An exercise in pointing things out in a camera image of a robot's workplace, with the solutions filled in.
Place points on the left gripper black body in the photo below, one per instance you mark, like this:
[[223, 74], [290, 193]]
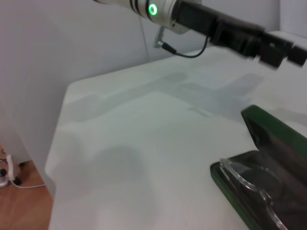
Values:
[[216, 24]]

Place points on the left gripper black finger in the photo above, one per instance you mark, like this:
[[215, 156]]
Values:
[[298, 56], [272, 54]]

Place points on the green glasses case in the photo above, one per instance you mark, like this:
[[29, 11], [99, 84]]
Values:
[[275, 143]]

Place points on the clear white glasses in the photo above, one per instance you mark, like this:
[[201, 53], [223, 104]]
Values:
[[237, 176]]

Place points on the black caster wheel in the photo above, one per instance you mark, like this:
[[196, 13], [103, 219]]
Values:
[[17, 180]]

